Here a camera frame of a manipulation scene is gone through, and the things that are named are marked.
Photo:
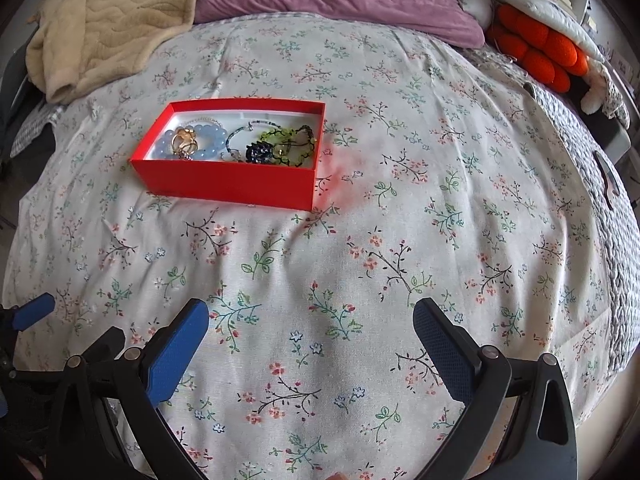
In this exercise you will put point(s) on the dark chair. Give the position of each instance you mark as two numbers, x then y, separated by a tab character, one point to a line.
12	110

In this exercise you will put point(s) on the white quilted plush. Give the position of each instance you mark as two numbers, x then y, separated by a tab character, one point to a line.
550	10

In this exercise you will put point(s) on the gold rings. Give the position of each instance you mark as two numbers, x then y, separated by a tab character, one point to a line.
184	142

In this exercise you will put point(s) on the orange plush toy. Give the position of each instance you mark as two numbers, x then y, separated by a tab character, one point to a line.
540	55

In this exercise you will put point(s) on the grey patterned blanket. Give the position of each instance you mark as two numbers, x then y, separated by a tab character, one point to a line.
580	160

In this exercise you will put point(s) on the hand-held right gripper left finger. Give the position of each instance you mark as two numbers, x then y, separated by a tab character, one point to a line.
175	347

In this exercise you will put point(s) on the beige quilted blanket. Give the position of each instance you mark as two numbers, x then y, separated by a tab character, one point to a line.
110	25

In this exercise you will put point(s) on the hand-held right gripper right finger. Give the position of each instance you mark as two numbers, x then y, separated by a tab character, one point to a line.
445	350

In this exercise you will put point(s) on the grey checked cloth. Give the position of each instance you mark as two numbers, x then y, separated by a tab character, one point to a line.
32	130

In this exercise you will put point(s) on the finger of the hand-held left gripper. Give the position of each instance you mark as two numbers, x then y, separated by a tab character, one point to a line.
107	342
32	312

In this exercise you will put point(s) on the floral bedsheet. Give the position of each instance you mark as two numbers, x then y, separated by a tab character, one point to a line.
350	240

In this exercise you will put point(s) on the red cardboard box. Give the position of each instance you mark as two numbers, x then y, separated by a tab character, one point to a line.
225	182

